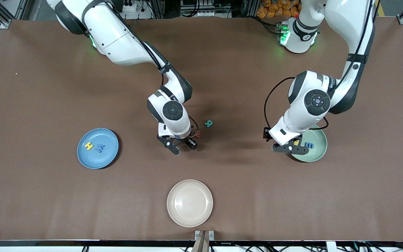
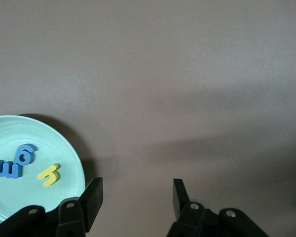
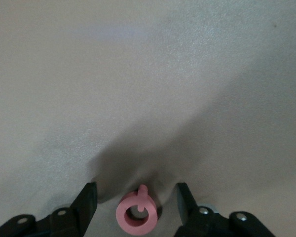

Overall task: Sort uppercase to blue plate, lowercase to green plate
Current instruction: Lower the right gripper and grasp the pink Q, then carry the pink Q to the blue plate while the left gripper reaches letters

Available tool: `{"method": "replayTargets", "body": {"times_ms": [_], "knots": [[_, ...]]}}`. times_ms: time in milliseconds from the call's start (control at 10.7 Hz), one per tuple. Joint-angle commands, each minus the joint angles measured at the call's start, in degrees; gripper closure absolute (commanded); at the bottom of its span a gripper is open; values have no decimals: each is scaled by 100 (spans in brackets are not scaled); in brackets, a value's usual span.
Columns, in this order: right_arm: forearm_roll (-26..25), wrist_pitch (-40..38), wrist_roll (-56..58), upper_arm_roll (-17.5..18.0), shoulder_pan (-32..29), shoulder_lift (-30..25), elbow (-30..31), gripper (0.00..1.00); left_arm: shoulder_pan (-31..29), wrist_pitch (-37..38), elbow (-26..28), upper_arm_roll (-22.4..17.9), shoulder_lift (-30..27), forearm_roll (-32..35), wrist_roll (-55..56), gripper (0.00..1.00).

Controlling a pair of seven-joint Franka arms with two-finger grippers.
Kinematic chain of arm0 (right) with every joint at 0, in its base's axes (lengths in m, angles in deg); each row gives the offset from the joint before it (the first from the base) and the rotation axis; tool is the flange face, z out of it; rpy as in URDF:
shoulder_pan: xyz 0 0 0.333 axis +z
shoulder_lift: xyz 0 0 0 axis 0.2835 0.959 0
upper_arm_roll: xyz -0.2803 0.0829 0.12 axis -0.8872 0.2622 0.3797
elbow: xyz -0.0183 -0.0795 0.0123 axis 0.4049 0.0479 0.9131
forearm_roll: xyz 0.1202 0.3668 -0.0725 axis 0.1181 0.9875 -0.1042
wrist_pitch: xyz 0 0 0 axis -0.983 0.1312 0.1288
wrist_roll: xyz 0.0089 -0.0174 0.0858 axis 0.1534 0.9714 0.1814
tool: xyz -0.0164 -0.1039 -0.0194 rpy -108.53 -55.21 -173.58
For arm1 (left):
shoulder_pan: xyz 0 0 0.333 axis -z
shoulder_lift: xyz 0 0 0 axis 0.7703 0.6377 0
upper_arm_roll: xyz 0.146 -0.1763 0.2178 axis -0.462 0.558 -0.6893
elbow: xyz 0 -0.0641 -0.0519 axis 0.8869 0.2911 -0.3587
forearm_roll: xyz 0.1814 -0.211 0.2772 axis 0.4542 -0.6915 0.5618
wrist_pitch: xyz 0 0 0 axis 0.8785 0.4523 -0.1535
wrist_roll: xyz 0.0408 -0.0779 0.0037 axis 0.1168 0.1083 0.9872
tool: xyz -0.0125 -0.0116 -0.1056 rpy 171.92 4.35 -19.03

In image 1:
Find green plate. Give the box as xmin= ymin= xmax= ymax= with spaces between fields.
xmin=291 ymin=124 xmax=328 ymax=162

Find beige plate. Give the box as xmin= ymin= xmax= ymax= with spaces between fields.
xmin=167 ymin=180 xmax=213 ymax=228

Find blue plate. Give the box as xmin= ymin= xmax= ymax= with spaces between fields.
xmin=77 ymin=128 xmax=119 ymax=169

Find orange packets pile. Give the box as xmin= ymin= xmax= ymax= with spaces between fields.
xmin=257 ymin=0 xmax=302 ymax=19

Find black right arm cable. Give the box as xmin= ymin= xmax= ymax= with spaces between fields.
xmin=116 ymin=7 xmax=199 ymax=139

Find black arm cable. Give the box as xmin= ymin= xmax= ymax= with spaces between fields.
xmin=116 ymin=7 xmax=199 ymax=139
xmin=264 ymin=0 xmax=375 ymax=131

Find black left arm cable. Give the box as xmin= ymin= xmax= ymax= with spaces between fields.
xmin=264 ymin=0 xmax=375 ymax=131

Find metal table bracket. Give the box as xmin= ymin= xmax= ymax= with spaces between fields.
xmin=192 ymin=230 xmax=215 ymax=252

